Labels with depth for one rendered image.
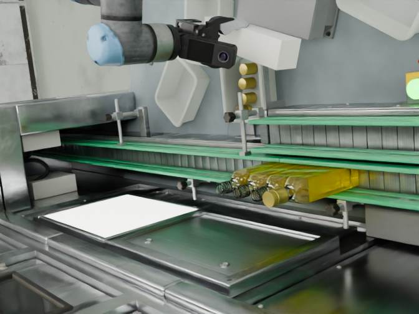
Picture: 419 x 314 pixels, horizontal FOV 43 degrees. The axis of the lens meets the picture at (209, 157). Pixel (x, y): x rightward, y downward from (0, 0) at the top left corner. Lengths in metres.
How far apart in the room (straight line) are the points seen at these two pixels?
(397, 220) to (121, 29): 0.73
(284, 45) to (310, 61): 0.41
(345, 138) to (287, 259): 0.35
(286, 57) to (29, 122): 1.14
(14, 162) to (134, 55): 1.07
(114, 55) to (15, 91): 3.96
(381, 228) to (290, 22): 0.56
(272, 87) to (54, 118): 0.87
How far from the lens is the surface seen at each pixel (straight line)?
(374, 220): 1.29
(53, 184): 2.17
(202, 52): 1.05
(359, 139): 1.27
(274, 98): 1.54
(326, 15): 1.40
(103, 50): 0.96
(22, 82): 4.93
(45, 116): 2.01
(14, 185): 1.99
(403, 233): 1.26
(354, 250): 1.24
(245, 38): 1.15
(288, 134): 1.40
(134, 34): 0.98
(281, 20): 1.42
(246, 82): 1.58
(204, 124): 1.85
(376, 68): 1.38
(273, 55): 1.10
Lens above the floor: 1.91
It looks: 39 degrees down
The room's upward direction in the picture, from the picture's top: 103 degrees counter-clockwise
